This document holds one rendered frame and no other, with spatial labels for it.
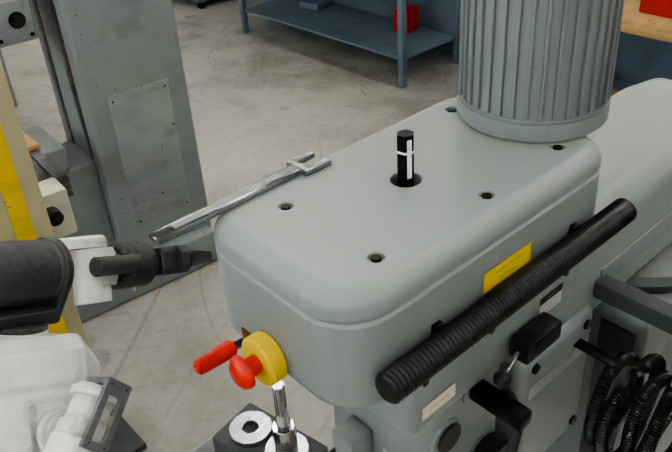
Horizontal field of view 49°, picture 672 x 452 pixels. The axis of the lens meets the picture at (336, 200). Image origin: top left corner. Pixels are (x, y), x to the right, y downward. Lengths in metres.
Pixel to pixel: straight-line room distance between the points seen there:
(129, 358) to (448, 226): 2.90
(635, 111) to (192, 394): 2.42
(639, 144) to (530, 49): 0.42
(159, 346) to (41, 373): 2.55
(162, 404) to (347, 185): 2.55
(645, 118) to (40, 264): 0.99
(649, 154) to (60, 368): 0.92
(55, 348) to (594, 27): 0.80
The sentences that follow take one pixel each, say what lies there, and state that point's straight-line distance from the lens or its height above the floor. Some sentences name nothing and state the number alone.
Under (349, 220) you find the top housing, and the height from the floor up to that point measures 1.89.
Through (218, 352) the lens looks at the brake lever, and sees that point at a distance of 0.94.
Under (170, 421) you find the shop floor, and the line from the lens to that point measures 3.27.
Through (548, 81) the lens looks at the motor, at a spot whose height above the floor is 1.97.
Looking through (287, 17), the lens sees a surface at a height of 0.23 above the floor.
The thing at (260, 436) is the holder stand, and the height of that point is 1.12.
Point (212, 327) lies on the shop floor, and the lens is 3.65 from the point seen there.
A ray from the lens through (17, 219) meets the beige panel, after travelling 2.63.
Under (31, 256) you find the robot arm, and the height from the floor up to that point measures 1.77.
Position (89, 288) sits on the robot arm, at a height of 1.55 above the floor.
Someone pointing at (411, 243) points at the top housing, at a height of 1.89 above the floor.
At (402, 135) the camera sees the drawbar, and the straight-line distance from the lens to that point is 0.85.
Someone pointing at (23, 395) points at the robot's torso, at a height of 1.64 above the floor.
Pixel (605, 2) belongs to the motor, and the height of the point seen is 2.06.
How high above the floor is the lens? 2.33
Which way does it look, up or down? 31 degrees down
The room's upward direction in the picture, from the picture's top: 4 degrees counter-clockwise
